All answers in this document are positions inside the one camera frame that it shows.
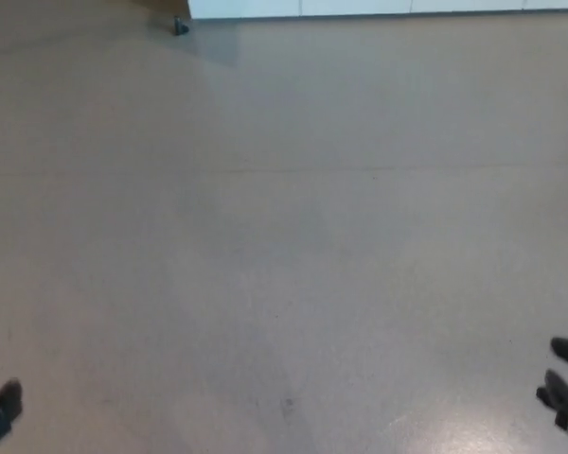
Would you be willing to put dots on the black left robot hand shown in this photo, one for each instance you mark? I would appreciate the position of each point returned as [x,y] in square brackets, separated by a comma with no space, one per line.
[2,406]

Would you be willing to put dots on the white locker cabinet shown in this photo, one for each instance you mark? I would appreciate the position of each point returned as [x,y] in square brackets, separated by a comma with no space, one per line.
[383,7]

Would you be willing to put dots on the small black floor object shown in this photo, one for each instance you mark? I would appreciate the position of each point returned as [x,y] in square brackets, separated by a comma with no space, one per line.
[180,26]

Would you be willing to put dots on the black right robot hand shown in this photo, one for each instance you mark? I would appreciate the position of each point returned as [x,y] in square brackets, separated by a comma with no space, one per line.
[561,395]

